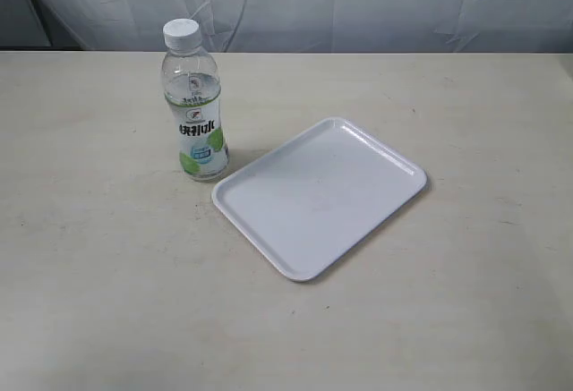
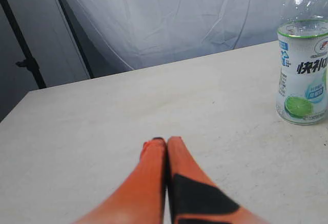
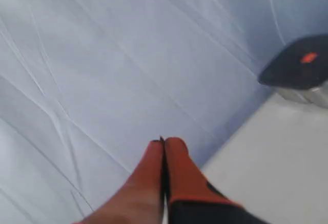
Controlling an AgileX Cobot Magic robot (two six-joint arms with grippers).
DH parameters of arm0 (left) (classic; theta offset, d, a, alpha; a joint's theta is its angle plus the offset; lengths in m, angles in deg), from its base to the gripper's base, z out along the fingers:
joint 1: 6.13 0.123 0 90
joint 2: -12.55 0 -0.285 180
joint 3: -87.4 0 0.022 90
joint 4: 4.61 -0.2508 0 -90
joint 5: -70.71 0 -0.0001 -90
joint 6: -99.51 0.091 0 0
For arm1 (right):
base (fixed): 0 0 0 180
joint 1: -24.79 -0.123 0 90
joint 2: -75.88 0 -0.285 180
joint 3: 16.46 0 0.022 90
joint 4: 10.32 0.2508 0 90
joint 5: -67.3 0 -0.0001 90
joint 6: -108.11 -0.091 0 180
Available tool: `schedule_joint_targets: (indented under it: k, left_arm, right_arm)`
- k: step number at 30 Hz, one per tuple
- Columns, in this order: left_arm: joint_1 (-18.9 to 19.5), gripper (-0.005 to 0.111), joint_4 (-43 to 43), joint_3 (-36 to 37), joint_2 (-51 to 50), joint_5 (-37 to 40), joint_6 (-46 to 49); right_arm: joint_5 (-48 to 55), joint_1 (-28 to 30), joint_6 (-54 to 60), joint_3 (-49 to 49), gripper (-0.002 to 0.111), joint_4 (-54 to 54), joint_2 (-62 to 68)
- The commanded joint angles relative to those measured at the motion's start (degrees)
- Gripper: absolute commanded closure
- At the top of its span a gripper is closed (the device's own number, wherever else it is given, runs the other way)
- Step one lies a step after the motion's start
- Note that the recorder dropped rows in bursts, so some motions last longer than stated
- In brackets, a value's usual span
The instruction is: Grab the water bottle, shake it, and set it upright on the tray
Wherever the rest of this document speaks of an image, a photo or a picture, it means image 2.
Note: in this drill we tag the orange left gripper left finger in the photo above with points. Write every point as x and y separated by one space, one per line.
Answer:
141 197

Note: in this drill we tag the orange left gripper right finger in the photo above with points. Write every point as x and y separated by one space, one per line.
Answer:
194 197

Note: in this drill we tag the clear lime drink bottle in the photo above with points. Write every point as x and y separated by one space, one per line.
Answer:
302 36

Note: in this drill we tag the white backdrop cloth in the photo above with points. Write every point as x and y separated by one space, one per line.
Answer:
122 35

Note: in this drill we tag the black light stand pole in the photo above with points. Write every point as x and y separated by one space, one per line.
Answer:
29 62

